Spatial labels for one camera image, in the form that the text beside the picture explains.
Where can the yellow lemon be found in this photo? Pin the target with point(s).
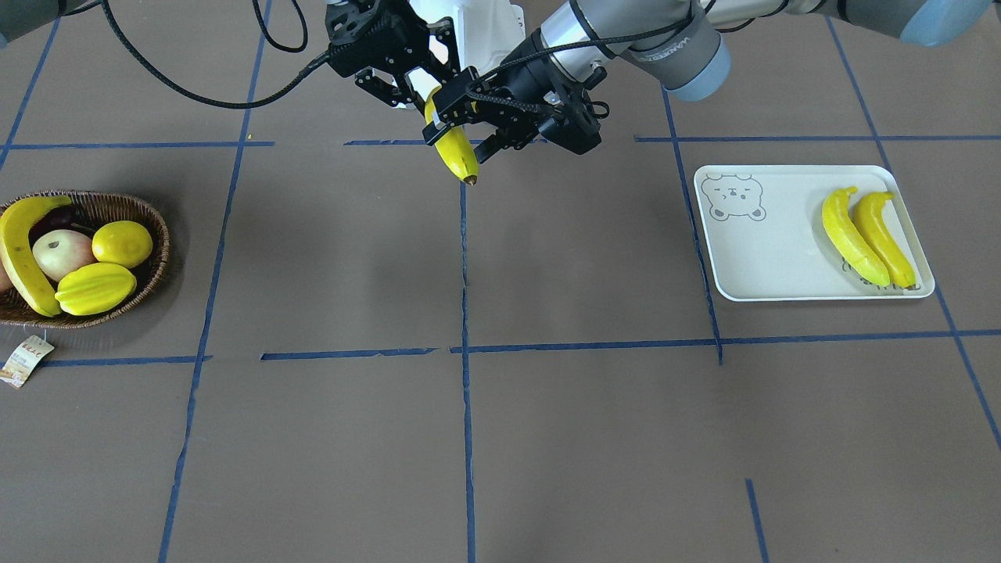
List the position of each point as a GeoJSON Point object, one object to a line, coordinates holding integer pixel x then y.
{"type": "Point", "coordinates": [126, 243]}

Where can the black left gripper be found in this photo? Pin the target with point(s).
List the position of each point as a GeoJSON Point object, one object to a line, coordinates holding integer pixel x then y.
{"type": "Point", "coordinates": [530, 76]}

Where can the brown wicker basket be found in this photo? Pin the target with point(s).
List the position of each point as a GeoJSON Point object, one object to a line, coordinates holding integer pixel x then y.
{"type": "Point", "coordinates": [98, 208]}

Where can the dark purple eggplant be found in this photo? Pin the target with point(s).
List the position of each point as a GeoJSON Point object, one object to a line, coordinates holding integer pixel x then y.
{"type": "Point", "coordinates": [60, 218]}

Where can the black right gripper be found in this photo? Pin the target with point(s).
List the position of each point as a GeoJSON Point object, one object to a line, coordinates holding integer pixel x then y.
{"type": "Point", "coordinates": [389, 80]}

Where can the yellow starfruit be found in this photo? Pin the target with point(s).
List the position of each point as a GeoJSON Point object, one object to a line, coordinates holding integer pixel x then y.
{"type": "Point", "coordinates": [95, 288]}

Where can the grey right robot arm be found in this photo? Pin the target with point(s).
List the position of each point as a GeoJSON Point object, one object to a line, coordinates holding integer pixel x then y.
{"type": "Point", "coordinates": [19, 18]}

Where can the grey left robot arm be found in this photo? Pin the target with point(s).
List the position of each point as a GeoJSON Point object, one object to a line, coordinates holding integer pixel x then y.
{"type": "Point", "coordinates": [680, 43]}

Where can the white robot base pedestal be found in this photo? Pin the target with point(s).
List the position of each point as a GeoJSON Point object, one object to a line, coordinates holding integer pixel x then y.
{"type": "Point", "coordinates": [487, 31]}

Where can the white bear tray plate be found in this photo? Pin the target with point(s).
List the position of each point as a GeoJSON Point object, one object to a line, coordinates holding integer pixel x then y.
{"type": "Point", "coordinates": [765, 236]}

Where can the paper price tag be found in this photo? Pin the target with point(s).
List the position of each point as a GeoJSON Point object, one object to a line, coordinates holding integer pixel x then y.
{"type": "Point", "coordinates": [19, 366]}

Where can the yellow banana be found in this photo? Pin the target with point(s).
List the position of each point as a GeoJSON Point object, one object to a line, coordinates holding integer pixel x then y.
{"type": "Point", "coordinates": [847, 239]}
{"type": "Point", "coordinates": [17, 257]}
{"type": "Point", "coordinates": [868, 218]}
{"type": "Point", "coordinates": [453, 147]}

